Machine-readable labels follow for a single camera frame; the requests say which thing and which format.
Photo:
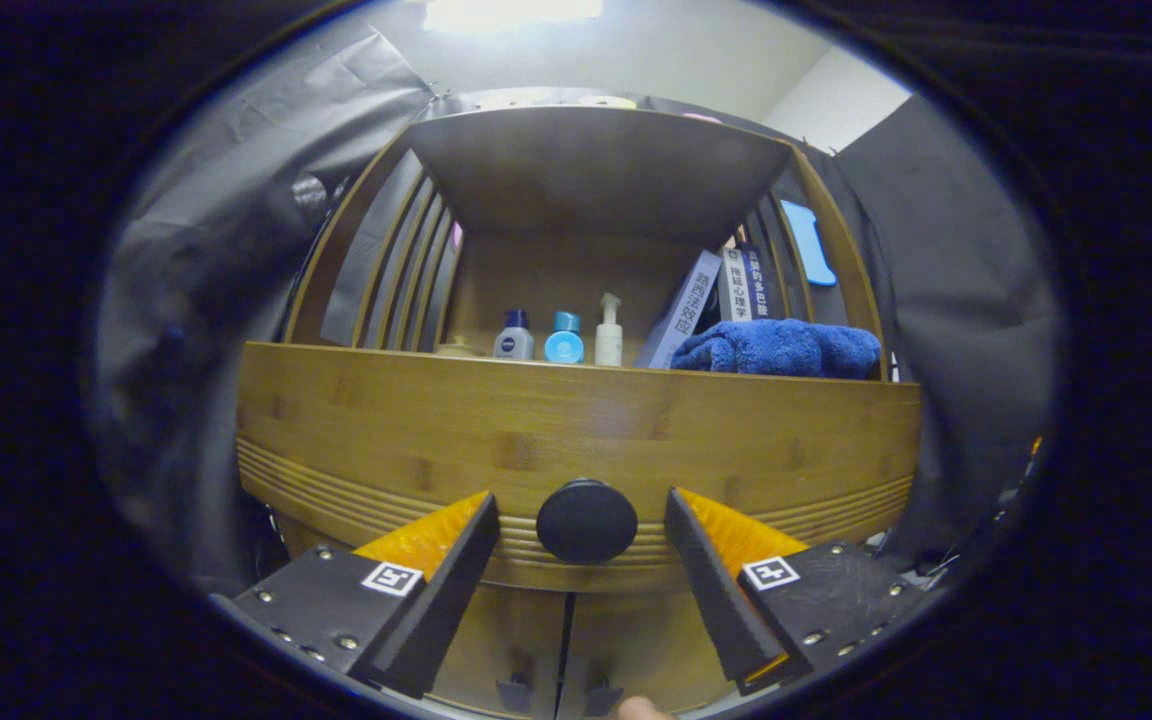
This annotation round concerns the light blue squeeze tube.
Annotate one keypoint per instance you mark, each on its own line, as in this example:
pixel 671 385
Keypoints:
pixel 564 348

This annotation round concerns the beige lidded teacup with saucer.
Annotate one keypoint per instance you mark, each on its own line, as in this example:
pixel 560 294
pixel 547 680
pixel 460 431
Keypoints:
pixel 456 348

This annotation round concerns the pale grey book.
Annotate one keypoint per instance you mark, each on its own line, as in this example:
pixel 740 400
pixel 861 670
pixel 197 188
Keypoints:
pixel 681 315

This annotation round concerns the wooden drawer with black knob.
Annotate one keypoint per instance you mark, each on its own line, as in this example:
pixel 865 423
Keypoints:
pixel 436 430

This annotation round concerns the black clamp with orange tip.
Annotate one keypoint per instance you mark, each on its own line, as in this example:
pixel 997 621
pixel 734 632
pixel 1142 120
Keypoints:
pixel 1036 446

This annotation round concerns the white spine book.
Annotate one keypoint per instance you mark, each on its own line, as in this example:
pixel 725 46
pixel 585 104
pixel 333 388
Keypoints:
pixel 736 285

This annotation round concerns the white bottle with blue cap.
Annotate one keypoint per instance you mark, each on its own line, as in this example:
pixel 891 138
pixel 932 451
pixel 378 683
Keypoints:
pixel 514 340

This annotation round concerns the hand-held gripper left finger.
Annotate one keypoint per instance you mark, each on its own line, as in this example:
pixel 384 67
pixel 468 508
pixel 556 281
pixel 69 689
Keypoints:
pixel 451 590

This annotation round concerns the dark blue book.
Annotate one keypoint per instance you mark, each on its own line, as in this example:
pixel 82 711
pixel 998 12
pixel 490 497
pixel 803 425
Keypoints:
pixel 758 285

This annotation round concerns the wooden cabinet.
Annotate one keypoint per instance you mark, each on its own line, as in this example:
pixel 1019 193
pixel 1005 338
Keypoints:
pixel 596 170

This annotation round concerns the white pump bottle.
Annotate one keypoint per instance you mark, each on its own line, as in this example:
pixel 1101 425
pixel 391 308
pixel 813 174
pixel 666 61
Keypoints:
pixel 609 335

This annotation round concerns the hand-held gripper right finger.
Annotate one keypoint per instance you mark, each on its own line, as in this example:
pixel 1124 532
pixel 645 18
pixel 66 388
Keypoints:
pixel 711 590

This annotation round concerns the blue folded towel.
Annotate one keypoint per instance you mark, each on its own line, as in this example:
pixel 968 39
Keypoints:
pixel 781 348

